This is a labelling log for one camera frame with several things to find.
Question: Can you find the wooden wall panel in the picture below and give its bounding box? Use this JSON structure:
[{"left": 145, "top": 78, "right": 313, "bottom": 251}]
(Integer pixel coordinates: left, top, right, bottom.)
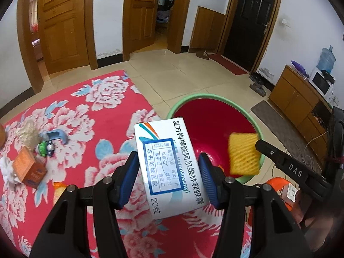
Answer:
[{"left": 194, "top": 6, "right": 226, "bottom": 54}]

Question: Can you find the grey floor mat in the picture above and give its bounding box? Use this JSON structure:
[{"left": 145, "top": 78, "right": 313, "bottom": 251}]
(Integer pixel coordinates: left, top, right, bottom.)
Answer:
[{"left": 250, "top": 100, "right": 327, "bottom": 168}]

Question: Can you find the beige fluffy scrubber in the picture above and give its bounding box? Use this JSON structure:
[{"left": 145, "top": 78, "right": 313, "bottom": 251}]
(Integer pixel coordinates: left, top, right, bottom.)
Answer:
[{"left": 15, "top": 120, "right": 41, "bottom": 149}]

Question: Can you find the small green toy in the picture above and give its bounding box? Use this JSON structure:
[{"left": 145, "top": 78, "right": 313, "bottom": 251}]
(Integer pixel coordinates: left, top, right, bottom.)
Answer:
[{"left": 36, "top": 140, "right": 55, "bottom": 157}]

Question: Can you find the red floral tablecloth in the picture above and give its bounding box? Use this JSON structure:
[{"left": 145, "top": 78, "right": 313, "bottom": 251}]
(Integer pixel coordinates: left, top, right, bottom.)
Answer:
[{"left": 0, "top": 70, "right": 253, "bottom": 258}]

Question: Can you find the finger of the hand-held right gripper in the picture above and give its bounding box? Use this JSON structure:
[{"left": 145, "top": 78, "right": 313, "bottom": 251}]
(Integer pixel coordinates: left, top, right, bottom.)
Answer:
[{"left": 255, "top": 139, "right": 280, "bottom": 165}]

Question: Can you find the person's right hand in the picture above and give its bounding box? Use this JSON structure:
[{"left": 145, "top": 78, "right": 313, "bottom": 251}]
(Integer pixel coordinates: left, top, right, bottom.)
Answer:
[{"left": 292, "top": 191, "right": 331, "bottom": 232}]

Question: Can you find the wooden door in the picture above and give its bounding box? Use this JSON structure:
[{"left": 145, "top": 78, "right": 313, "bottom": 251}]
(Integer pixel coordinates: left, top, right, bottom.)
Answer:
[
  {"left": 38, "top": 0, "right": 90, "bottom": 74},
  {"left": 130, "top": 0, "right": 163, "bottom": 60}
]

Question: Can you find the blue water bottle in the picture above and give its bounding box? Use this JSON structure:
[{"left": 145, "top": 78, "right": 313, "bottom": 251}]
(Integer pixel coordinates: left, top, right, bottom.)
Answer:
[{"left": 316, "top": 46, "right": 336, "bottom": 73}]

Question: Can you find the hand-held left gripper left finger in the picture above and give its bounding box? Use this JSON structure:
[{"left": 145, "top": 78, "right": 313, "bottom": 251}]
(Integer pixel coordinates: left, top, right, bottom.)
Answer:
[{"left": 29, "top": 151, "right": 140, "bottom": 258}]

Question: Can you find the orange cardboard box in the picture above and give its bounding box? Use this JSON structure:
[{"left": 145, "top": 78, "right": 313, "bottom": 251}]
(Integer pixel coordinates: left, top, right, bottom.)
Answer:
[{"left": 12, "top": 146, "right": 47, "bottom": 189}]

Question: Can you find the red doormat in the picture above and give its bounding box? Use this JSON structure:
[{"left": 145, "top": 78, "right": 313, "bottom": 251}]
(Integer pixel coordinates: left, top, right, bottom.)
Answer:
[{"left": 208, "top": 54, "right": 249, "bottom": 76}]

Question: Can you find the black door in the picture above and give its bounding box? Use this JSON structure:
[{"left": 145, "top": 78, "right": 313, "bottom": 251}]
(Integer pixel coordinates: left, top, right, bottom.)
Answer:
[{"left": 223, "top": 0, "right": 272, "bottom": 72}]

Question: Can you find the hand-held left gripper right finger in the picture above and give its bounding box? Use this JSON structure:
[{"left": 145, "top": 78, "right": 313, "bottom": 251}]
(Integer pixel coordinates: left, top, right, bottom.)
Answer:
[{"left": 198, "top": 153, "right": 309, "bottom": 258}]

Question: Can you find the orange wrapper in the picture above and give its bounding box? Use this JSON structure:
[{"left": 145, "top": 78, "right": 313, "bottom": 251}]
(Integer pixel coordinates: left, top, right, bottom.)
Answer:
[{"left": 52, "top": 182, "right": 67, "bottom": 198}]

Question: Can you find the orange plastic stool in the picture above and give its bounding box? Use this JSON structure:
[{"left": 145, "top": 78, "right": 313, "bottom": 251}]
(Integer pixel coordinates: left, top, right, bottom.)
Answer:
[{"left": 243, "top": 177, "right": 299, "bottom": 226}]

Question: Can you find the red bin with green rim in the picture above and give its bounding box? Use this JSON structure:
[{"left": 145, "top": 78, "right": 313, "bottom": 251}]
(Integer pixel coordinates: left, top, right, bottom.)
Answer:
[{"left": 166, "top": 94, "right": 264, "bottom": 186}]

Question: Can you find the white microwave oven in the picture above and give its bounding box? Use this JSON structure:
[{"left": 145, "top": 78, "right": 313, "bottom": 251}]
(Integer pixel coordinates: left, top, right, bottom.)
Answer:
[{"left": 309, "top": 68, "right": 335, "bottom": 98}]

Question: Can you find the white power strip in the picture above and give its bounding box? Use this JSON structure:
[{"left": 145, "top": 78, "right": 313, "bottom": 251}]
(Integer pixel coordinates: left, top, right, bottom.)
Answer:
[{"left": 281, "top": 184, "right": 299, "bottom": 203}]

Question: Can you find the wooden cabinet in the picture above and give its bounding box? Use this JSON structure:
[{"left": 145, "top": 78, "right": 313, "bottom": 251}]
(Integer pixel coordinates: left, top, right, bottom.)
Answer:
[{"left": 269, "top": 64, "right": 336, "bottom": 140}]

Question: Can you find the purple plastic item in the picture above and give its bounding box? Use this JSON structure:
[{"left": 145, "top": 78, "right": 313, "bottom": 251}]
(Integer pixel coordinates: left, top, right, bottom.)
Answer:
[{"left": 292, "top": 60, "right": 309, "bottom": 77}]

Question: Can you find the white tissue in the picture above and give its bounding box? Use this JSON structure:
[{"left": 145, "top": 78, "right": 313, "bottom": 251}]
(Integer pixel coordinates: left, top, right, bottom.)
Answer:
[{"left": 0, "top": 154, "right": 20, "bottom": 184}]

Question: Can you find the white medicine box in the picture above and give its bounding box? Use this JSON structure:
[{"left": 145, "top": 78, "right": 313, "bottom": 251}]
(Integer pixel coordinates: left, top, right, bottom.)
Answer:
[{"left": 134, "top": 116, "right": 207, "bottom": 219}]

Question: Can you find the blue plastic clip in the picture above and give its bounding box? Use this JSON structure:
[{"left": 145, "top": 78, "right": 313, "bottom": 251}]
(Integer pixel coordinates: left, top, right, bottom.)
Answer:
[{"left": 39, "top": 130, "right": 69, "bottom": 143}]

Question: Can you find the yellow foam fruit net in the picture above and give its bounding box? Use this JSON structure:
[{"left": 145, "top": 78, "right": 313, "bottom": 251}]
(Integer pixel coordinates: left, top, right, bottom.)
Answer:
[{"left": 228, "top": 132, "right": 262, "bottom": 176}]

